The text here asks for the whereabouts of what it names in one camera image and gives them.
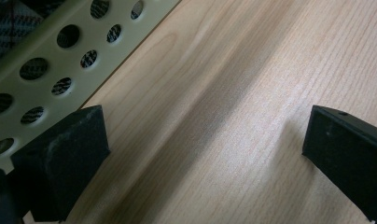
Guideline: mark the pale green plastic basket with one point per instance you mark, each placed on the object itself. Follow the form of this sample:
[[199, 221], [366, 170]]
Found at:
[[71, 77]]

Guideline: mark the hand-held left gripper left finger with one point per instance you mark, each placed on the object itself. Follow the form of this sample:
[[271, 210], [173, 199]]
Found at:
[[62, 165]]

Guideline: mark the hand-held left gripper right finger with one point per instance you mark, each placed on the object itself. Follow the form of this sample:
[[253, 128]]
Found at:
[[348, 158]]

